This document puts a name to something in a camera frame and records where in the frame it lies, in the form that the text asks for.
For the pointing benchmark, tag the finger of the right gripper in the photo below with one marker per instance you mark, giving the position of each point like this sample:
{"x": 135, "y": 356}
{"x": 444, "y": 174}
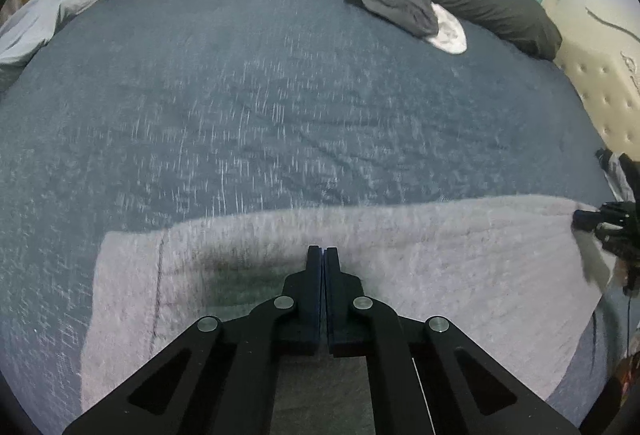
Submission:
{"x": 615, "y": 225}

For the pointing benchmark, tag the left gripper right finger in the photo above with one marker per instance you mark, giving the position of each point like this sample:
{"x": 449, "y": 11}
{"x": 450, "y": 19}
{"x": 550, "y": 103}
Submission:
{"x": 427, "y": 377}

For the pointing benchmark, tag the dark navy cloth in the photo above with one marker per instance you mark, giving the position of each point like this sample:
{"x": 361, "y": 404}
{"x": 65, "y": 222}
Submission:
{"x": 417, "y": 17}

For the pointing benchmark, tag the grey knitted garment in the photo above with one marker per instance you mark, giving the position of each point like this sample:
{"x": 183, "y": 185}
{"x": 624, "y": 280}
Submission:
{"x": 509, "y": 269}

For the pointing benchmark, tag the light grey bed sheet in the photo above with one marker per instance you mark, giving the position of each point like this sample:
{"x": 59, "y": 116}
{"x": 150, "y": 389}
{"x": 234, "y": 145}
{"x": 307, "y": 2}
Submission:
{"x": 33, "y": 26}

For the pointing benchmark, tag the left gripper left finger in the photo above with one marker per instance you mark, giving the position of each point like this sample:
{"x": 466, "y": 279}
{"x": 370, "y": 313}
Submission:
{"x": 217, "y": 377}

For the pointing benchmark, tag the cream tufted headboard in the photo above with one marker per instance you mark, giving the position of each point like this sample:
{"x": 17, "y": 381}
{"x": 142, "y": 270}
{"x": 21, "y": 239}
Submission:
{"x": 600, "y": 56}

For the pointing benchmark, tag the dark blue patterned bedspread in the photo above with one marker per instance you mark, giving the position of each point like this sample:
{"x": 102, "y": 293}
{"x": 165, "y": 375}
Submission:
{"x": 143, "y": 113}

